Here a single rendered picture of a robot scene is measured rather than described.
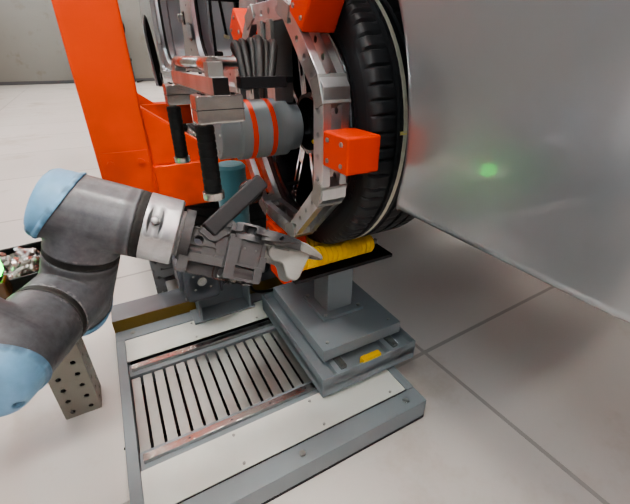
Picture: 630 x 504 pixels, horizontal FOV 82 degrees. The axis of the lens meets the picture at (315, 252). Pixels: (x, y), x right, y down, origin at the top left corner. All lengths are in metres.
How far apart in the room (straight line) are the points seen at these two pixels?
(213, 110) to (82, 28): 0.67
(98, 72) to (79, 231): 0.88
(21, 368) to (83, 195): 0.19
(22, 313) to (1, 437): 1.08
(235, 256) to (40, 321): 0.22
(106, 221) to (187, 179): 0.93
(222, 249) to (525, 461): 1.08
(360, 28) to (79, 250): 0.61
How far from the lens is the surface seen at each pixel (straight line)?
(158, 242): 0.50
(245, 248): 0.51
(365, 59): 0.78
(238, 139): 0.90
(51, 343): 0.49
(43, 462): 1.42
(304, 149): 1.07
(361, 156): 0.70
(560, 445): 1.42
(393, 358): 1.28
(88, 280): 0.55
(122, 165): 1.37
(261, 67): 0.76
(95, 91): 1.35
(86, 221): 0.50
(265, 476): 1.08
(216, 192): 0.78
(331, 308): 1.27
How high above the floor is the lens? 1.01
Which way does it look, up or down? 28 degrees down
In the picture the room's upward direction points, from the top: straight up
